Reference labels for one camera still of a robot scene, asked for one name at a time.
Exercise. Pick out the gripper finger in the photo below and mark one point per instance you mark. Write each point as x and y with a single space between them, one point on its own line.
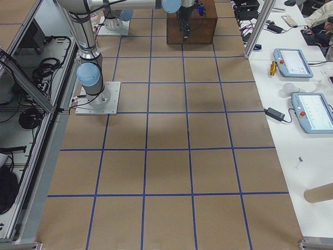
186 31
180 22

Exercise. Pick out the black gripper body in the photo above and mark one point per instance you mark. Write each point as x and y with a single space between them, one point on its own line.
186 12

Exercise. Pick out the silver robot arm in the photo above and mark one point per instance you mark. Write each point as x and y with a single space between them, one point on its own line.
89 73

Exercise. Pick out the dark wooden drawer cabinet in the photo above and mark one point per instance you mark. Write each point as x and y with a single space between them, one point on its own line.
202 27

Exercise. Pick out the yellow tool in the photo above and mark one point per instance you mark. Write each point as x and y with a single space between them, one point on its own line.
273 67

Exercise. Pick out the far teach pendant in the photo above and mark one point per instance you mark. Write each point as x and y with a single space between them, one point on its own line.
292 63

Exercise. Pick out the teach pendant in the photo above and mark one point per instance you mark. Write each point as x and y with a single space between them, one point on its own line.
292 63
313 112

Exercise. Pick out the white light bulb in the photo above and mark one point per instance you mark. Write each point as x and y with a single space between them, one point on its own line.
288 89

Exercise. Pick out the black laptop charger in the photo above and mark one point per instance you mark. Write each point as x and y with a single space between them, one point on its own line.
273 113

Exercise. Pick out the near teach pendant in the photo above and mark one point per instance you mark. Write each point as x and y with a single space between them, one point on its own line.
313 112

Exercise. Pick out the cardboard tube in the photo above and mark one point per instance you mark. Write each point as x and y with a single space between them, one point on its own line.
319 194

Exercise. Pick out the aluminium frame post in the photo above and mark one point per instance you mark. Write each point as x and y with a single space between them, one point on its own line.
259 25

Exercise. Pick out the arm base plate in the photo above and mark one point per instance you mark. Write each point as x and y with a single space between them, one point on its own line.
105 103
114 27

